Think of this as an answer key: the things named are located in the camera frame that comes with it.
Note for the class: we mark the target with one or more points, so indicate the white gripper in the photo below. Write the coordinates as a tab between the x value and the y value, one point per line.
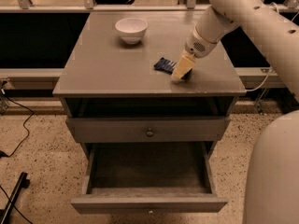
199	47

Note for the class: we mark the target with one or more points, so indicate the blue rxbar snack bar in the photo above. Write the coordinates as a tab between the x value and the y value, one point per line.
168	66

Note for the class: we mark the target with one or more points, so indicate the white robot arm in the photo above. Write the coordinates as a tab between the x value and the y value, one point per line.
272	189

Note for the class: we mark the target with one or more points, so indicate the grey wooden drawer cabinet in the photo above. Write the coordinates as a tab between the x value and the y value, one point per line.
107	78

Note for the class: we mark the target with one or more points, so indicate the open grey lower drawer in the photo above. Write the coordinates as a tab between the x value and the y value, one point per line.
148	178

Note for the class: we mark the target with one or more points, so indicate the closed grey upper drawer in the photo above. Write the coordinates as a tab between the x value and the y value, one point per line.
96	130

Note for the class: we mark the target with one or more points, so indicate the white ceramic bowl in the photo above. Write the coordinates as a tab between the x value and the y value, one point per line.
131	30

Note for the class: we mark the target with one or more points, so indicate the black stand bar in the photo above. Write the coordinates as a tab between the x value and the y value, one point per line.
22	183

